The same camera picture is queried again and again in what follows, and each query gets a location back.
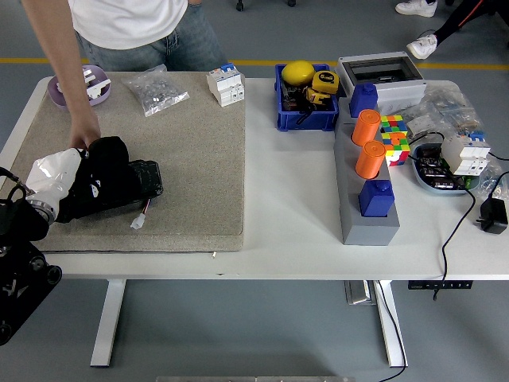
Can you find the clear bag of screws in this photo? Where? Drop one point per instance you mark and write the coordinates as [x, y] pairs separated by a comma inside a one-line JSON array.
[[155, 89]]

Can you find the grey peg holder block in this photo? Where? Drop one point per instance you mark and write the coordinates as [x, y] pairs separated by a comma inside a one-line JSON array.
[[370, 232]]

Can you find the person's hand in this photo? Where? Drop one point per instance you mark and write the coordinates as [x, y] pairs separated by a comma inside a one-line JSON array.
[[84, 133]]

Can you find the black plastic-wrapped panel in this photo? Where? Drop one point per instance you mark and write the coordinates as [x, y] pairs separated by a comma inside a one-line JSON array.
[[151, 179]]

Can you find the clear bags of small parts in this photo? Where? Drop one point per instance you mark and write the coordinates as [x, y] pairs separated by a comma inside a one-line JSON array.
[[444, 105]]

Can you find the orange cylinder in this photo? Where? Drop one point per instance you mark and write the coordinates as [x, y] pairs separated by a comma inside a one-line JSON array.
[[365, 129], [368, 161]]

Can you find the person's forearm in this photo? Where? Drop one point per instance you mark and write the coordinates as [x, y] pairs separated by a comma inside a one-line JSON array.
[[59, 59]]

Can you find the yellow round dome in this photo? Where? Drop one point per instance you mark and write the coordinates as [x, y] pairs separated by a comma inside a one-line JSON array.
[[297, 72]]

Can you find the grey-brown table mat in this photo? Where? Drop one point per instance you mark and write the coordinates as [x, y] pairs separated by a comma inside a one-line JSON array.
[[191, 167]]

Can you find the person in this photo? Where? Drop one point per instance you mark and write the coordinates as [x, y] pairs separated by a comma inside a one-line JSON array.
[[131, 20], [452, 28]]

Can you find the blue plastic bin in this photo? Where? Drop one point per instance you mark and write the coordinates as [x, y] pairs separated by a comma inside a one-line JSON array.
[[307, 121]]

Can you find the black power adapter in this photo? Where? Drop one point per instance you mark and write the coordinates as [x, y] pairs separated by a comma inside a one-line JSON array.
[[494, 217]]

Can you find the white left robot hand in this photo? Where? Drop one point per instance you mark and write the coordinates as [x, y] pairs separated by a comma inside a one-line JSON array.
[[53, 175]]

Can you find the light blue bowl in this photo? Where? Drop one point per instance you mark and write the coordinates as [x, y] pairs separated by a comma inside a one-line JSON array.
[[420, 181]]

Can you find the white circuit breaker blue lever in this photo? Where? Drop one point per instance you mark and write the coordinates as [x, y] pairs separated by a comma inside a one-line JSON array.
[[466, 155], [225, 85]]

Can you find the grey metal bracket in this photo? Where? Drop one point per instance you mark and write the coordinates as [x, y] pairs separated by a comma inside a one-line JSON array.
[[359, 292]]

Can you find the black electronic components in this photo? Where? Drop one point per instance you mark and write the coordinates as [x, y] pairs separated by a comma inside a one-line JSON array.
[[430, 165]]

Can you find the blue square peg block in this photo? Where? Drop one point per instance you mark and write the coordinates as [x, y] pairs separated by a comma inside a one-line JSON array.
[[362, 101], [374, 201]]

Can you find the black desk control panel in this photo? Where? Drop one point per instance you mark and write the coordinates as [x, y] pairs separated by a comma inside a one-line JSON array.
[[440, 285]]

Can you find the clear plastic bag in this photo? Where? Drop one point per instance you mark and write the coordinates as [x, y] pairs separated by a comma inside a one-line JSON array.
[[492, 175]]

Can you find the purple oval bowl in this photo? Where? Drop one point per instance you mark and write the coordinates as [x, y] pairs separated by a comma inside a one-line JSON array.
[[97, 95]]

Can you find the grey electrical enclosure box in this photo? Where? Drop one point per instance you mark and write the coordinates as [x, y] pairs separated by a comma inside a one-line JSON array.
[[400, 93]]

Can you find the multicolour puzzle cube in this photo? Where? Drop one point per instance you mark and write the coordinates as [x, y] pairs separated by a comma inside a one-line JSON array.
[[394, 137]]

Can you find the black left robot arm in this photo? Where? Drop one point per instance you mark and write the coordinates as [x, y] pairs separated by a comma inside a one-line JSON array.
[[16, 278]]

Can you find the white table leg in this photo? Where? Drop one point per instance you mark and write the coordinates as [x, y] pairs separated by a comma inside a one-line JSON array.
[[391, 338], [107, 322]]

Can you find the small yellow black tool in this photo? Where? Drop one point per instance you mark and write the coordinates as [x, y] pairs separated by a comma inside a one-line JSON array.
[[315, 96]]

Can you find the white plastic rail piece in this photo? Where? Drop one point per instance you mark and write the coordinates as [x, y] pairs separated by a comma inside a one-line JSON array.
[[98, 88], [90, 81], [87, 72]]

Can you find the yellow black tape measure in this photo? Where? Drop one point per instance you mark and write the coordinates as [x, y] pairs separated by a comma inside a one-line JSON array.
[[325, 81]]

